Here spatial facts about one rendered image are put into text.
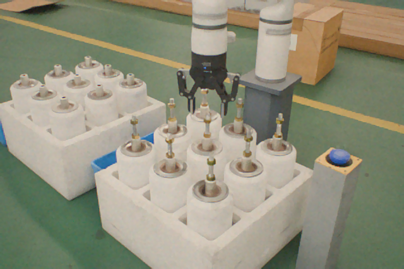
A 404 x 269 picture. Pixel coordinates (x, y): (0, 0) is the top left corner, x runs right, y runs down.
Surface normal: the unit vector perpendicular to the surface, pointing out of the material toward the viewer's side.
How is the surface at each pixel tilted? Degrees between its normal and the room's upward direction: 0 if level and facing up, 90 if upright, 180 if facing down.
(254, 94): 90
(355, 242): 0
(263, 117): 90
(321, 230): 90
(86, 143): 90
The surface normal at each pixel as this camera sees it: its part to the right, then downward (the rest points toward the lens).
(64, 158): 0.72, 0.36
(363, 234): 0.01, -0.86
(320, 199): -0.69, 0.36
